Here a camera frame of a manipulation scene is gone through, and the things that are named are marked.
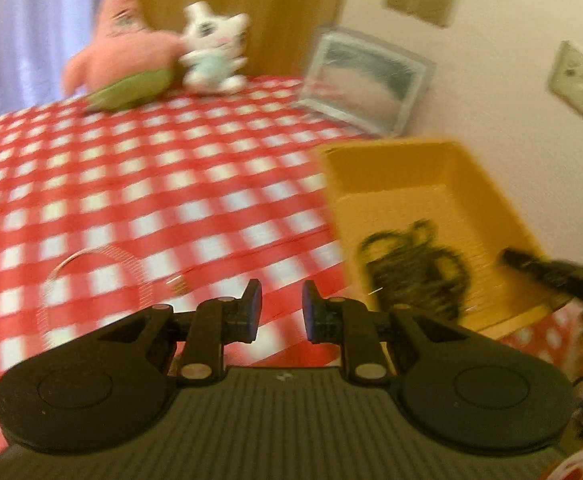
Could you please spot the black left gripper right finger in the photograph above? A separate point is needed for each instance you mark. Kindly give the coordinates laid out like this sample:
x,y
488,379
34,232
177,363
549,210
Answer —
x,y
357,331

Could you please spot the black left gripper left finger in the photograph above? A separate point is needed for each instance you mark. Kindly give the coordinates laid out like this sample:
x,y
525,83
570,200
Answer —
x,y
207,330

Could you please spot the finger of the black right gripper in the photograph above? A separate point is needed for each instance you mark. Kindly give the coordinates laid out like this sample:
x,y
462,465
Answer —
x,y
561,275

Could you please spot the golden plastic tray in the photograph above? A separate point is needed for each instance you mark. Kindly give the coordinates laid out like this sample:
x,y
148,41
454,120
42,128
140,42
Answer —
x,y
437,191

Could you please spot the red white checkered tablecloth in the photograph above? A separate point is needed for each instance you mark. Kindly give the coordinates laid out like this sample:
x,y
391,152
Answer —
x,y
176,201

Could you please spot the white bunny plush toy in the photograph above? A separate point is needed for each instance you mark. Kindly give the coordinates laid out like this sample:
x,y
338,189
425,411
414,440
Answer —
x,y
214,47

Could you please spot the pink starfish plush toy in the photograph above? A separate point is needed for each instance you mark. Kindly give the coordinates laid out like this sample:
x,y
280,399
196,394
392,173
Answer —
x,y
127,63

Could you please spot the lilac sheer curtain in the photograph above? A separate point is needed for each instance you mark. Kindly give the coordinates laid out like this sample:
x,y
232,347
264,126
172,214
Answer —
x,y
37,39

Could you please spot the wall socket plate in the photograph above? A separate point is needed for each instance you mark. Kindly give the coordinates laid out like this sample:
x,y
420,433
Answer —
x,y
566,76

